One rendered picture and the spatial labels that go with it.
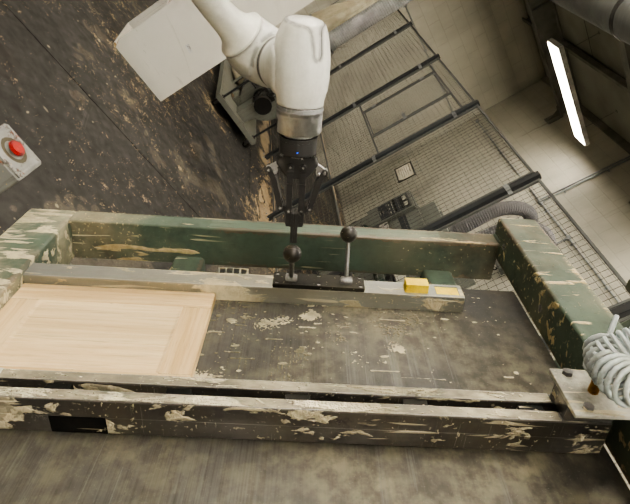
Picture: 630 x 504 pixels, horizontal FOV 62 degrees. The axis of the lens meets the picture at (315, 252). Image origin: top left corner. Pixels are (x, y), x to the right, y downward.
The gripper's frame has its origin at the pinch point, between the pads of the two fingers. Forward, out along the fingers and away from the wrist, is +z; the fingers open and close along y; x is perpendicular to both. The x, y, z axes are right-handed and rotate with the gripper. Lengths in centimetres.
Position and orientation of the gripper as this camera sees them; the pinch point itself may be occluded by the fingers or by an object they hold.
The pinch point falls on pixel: (294, 225)
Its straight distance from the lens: 113.7
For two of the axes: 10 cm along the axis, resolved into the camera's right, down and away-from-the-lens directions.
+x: 0.0, 4.9, -8.7
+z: -0.6, 8.7, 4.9
